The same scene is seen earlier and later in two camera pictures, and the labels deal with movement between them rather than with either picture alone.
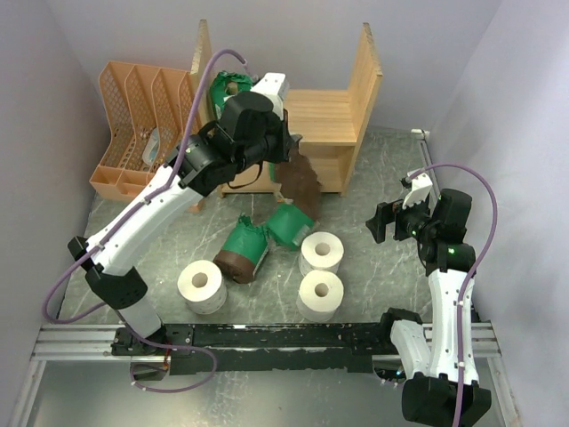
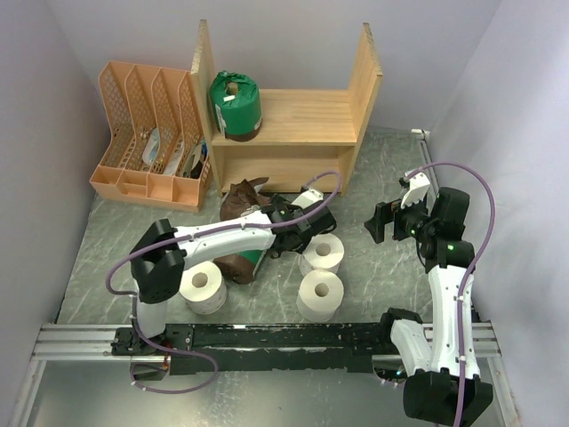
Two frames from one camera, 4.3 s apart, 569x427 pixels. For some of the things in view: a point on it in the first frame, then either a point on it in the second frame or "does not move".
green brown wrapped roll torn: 244,248 does not move
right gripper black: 385,214 does not move
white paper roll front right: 320,293 does not move
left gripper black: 288,140 → 281,201
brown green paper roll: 296,218 → 237,198
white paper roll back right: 320,251 does not move
